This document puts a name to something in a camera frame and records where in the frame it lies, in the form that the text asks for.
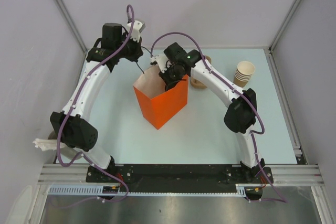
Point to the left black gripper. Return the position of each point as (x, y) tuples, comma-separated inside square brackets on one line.
[(138, 51)]

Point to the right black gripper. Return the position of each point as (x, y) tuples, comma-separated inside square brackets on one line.
[(165, 75)]

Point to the orange paper bag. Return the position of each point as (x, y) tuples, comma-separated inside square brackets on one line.
[(158, 105)]

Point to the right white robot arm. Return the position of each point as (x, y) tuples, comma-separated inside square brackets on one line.
[(241, 115)]

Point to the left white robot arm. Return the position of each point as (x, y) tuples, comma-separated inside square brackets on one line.
[(72, 124)]

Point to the stack of paper cups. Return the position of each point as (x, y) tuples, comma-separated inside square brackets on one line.
[(243, 73)]

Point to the grey tape roll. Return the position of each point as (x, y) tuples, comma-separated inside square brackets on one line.
[(67, 153)]

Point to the white crumpled cloth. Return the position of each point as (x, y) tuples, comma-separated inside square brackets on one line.
[(45, 144)]

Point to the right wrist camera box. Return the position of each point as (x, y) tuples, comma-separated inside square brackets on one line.
[(162, 61)]

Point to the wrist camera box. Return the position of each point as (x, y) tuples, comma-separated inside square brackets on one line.
[(138, 27), (162, 61)]

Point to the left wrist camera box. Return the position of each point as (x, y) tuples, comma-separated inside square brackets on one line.
[(138, 27)]

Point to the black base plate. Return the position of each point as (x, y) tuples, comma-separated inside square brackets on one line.
[(190, 178)]

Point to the aluminium frame rail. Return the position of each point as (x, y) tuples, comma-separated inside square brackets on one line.
[(296, 175)]

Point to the white slotted cable duct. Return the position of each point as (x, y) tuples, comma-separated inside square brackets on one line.
[(99, 190)]

